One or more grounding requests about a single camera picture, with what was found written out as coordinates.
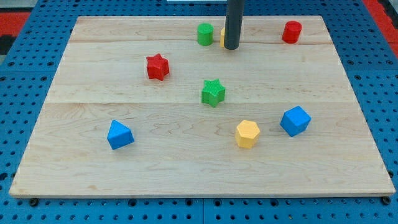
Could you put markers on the yellow heart block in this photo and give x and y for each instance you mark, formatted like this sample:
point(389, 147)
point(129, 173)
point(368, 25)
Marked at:
point(222, 33)

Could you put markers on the green star block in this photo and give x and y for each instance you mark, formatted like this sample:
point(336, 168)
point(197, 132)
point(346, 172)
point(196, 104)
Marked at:
point(213, 92)

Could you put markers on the light wooden board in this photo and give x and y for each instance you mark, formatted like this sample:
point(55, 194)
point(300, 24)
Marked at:
point(185, 148)

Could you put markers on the yellow hexagon block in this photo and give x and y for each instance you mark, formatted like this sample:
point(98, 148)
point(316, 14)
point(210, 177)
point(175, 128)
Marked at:
point(247, 134)

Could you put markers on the red star block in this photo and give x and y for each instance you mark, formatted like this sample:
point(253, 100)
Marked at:
point(157, 67)

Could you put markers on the green cylinder block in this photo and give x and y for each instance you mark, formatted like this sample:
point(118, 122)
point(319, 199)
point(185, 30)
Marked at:
point(205, 34)

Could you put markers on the blue triangle block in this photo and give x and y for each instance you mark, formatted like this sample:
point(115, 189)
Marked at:
point(119, 135)

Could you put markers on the blue cube block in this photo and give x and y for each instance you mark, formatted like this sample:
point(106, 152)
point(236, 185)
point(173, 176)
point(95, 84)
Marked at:
point(295, 121)

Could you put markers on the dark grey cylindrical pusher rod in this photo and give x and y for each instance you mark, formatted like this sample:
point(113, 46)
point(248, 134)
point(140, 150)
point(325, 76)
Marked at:
point(233, 23)

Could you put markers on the red cylinder block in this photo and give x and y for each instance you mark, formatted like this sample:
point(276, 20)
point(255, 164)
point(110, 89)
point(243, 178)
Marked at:
point(291, 32)

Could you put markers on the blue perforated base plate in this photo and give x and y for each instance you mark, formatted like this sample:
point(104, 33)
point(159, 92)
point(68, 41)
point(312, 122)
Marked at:
point(31, 62)

